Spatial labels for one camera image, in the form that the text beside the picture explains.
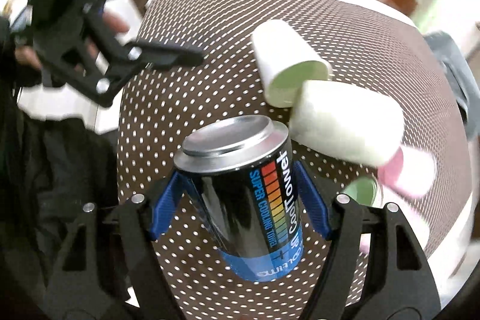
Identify blue black can cup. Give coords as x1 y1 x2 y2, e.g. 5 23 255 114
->
174 115 304 283

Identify small pink cup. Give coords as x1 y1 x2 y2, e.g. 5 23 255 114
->
377 145 437 200

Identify grey jacket on chair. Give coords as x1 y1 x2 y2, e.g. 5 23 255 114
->
424 32 479 140

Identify brown polka dot tablecloth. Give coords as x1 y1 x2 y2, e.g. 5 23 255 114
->
117 0 473 319

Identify white paper cup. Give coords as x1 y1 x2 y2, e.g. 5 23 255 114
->
250 19 333 108

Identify person's left hand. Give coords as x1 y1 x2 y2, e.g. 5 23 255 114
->
14 10 130 72

